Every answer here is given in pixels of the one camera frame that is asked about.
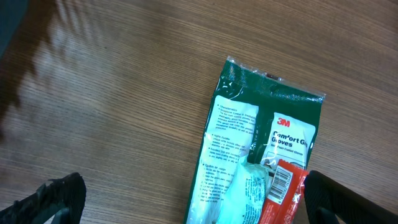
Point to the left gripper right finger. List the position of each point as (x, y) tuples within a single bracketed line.
[(328, 202)]

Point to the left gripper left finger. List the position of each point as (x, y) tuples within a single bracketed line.
[(62, 201)]

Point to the red snack stick wrapper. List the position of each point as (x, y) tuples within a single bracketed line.
[(286, 192)]

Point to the mint green sachet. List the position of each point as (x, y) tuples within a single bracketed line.
[(243, 201)]

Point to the green 3M gloves package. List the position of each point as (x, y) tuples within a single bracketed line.
[(255, 115)]

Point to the grey plastic mesh basket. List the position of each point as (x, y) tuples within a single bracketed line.
[(11, 14)]

